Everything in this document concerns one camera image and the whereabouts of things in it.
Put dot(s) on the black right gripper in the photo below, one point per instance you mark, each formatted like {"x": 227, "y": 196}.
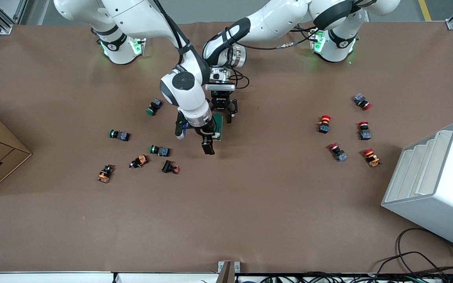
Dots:
{"x": 206, "y": 133}

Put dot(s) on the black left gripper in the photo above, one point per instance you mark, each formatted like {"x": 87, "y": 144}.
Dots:
{"x": 221, "y": 101}

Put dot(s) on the green load switch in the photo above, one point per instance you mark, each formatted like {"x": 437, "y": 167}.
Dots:
{"x": 219, "y": 125}

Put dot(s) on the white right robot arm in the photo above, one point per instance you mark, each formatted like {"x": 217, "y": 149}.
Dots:
{"x": 183, "y": 84}

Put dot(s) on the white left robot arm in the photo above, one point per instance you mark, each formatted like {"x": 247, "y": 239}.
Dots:
{"x": 281, "y": 19}

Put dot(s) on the red button with black block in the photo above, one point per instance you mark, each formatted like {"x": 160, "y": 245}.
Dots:
{"x": 324, "y": 126}

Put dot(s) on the red button with blue block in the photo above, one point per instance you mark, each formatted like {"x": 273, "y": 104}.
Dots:
{"x": 365, "y": 134}
{"x": 340, "y": 155}
{"x": 359, "y": 99}

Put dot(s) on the red button with orange block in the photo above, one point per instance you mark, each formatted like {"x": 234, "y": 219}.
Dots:
{"x": 372, "y": 160}

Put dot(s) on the white tiered plastic rack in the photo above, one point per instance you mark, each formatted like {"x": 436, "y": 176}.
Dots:
{"x": 446, "y": 204}

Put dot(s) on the green push button switch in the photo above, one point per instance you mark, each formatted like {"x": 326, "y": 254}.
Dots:
{"x": 163, "y": 151}
{"x": 155, "y": 104}
{"x": 122, "y": 136}

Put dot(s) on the black red push button switch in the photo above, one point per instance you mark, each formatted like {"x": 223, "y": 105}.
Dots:
{"x": 167, "y": 166}

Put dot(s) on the black orange push button switch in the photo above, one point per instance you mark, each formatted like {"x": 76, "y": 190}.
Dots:
{"x": 140, "y": 160}
{"x": 104, "y": 175}

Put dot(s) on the metal table edge bracket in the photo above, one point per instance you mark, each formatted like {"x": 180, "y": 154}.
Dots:
{"x": 223, "y": 267}

